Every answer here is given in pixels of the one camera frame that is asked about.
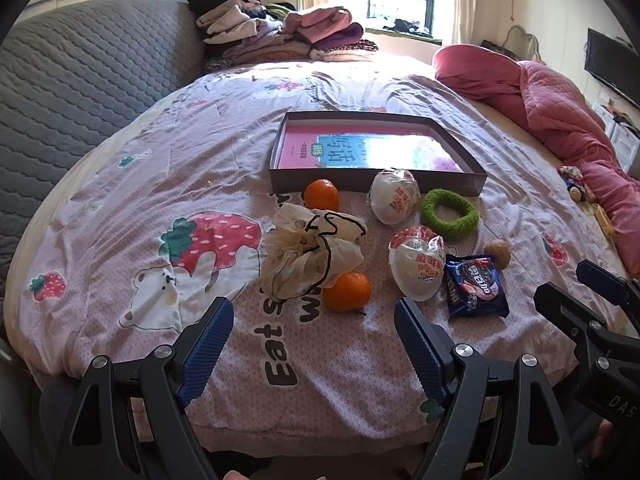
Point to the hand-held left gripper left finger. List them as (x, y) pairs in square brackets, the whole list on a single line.
[(207, 350)]

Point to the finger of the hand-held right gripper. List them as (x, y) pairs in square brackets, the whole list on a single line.
[(560, 305), (600, 275)]

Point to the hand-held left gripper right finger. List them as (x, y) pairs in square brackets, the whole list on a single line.
[(420, 355)]

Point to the brown walnut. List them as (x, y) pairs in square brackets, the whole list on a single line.
[(497, 254)]

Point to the egg-shaped white snack packet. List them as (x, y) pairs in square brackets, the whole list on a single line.
[(417, 270), (392, 200)]

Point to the blue cookie packet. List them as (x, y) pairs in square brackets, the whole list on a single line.
[(475, 290)]

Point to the orange mandarin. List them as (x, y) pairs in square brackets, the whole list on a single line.
[(321, 195), (347, 292)]

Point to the shallow grey cardboard box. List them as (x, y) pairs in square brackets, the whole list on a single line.
[(290, 180)]

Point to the person's right hand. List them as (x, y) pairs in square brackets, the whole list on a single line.
[(606, 437)]

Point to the small colourful toy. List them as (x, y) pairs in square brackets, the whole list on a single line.
[(575, 182)]

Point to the white plastic storage drawers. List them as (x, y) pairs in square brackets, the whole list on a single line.
[(622, 140)]

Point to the pink quilted blanket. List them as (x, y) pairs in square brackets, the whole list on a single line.
[(550, 105)]

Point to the strawberry print bedsheet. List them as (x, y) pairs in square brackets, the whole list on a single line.
[(150, 160)]

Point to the black flat television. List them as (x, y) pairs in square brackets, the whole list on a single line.
[(607, 60)]

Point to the pink and blue book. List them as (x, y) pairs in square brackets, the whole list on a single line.
[(300, 152)]

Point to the black bag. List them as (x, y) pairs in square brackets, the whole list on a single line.
[(500, 50)]

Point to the grey quilted headboard cover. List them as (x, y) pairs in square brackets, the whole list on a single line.
[(75, 85)]

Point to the dark clothes heap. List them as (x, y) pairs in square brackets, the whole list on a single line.
[(407, 27)]

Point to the pile of folded clothes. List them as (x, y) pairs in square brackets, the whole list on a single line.
[(260, 35)]

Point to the dark framed window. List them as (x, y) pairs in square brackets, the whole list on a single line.
[(400, 10)]

